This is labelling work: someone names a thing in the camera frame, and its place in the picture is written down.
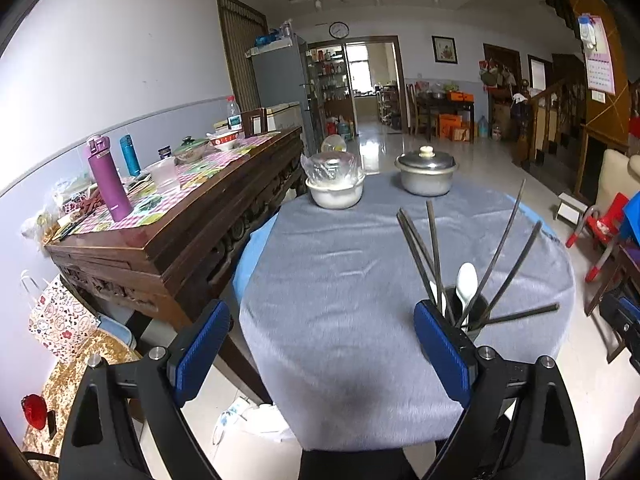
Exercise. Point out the white spoon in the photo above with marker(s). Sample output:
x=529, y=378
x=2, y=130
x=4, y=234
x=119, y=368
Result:
x=467, y=284
x=440, y=298

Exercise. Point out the grey refrigerator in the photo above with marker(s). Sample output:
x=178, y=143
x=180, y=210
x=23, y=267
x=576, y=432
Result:
x=283, y=81

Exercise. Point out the red white bowl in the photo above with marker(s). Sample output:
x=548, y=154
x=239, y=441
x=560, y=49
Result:
x=224, y=141

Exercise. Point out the dark chopstick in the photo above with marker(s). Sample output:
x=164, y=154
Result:
x=511, y=275
x=427, y=266
x=435, y=246
x=420, y=255
x=530, y=313
x=495, y=256

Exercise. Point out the purple thermos bottle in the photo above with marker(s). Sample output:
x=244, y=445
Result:
x=101, y=163

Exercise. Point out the dark dining table background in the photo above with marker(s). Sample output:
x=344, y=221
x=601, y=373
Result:
x=433, y=109

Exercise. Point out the framed wall picture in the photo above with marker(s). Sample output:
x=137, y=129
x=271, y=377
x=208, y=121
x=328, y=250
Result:
x=445, y=50

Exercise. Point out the round wall clock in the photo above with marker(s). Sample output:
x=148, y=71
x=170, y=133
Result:
x=338, y=30

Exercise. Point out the glass lid green bowl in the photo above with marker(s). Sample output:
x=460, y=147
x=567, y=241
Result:
x=191, y=150

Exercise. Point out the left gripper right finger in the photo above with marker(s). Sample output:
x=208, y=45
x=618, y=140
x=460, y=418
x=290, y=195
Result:
x=517, y=420

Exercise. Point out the aluminium pot with lid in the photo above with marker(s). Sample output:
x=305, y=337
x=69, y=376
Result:
x=426, y=172

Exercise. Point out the dark utensil holder cup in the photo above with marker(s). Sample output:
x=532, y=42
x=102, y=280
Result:
x=453, y=310

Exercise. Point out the clear plastic container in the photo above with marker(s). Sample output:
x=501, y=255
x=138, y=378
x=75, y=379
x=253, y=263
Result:
x=164, y=175

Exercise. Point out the white chest freezer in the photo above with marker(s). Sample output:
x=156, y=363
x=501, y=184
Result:
x=284, y=116

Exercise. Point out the wall calendar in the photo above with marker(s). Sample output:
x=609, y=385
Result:
x=599, y=65

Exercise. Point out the white pot with plastic bag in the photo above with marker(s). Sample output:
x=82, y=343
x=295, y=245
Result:
x=334, y=179

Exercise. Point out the white step stool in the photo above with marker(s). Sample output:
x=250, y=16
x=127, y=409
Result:
x=570, y=209

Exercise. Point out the patterned gift bag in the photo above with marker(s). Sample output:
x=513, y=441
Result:
x=59, y=321

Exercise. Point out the carved dark wooden sideboard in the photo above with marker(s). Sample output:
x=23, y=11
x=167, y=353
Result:
x=173, y=267

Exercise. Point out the clear water bottle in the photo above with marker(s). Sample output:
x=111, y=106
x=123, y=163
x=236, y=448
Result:
x=234, y=114

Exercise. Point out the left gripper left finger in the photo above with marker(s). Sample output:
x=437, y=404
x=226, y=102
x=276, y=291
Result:
x=100, y=441

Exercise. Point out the red plastic chair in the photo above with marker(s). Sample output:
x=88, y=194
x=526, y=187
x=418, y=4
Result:
x=605, y=229

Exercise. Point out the grey fleece table cloth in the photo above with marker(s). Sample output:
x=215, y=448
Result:
x=328, y=311

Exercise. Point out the teal thermos bottle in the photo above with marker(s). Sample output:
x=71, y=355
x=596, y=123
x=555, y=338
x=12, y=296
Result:
x=130, y=156

